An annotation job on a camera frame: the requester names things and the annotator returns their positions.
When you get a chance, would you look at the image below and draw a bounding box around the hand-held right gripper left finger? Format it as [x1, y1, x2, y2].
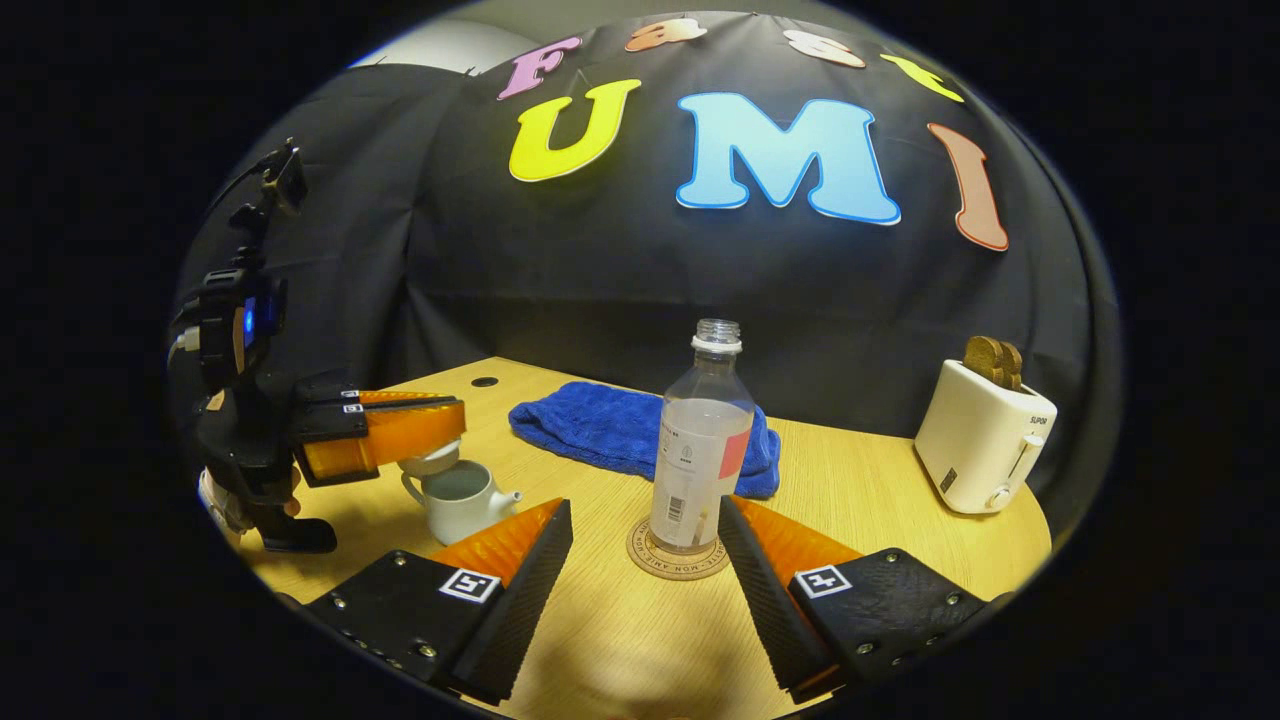
[305, 498, 574, 706]

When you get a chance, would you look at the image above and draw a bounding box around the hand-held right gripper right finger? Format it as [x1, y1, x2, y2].
[718, 495, 1001, 704]

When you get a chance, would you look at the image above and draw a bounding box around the white ceramic teacup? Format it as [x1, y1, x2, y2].
[401, 460, 523, 546]

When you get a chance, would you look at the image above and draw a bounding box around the round wooden coaster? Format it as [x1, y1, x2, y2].
[627, 515, 733, 581]

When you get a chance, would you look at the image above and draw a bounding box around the clear plastic water bottle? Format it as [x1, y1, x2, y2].
[650, 319, 756, 556]

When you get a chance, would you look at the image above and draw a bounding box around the blue towel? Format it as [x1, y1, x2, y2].
[508, 381, 781, 499]

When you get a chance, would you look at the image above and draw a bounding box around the white toaster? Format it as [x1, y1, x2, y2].
[914, 360, 1058, 515]

